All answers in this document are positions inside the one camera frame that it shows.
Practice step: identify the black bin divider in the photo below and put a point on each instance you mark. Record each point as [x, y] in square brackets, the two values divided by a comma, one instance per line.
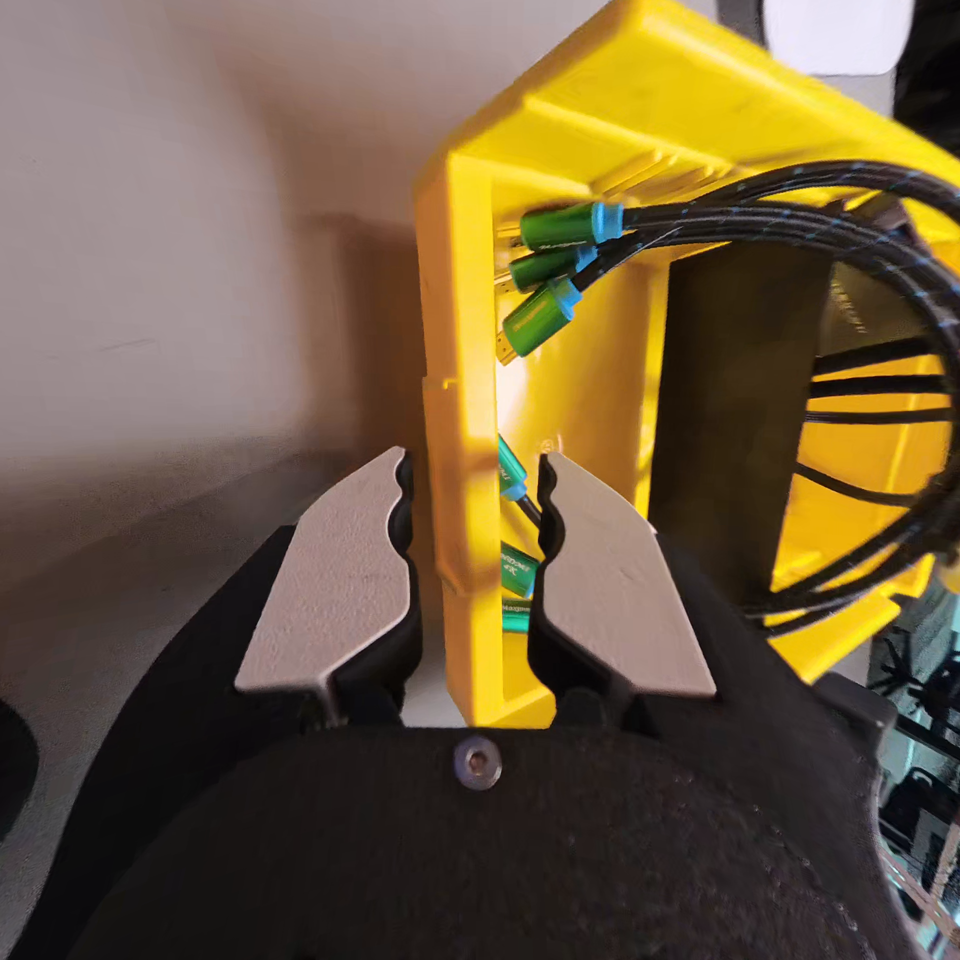
[720, 450]

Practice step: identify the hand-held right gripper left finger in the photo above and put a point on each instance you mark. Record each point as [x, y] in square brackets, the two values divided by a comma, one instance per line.
[330, 592]

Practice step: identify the yellow plastic bin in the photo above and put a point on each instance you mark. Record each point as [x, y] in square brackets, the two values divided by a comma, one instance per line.
[457, 300]

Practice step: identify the grey hdmi switch box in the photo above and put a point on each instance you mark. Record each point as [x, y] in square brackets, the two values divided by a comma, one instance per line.
[847, 300]

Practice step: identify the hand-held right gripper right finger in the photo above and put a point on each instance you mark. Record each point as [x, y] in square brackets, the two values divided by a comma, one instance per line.
[615, 600]

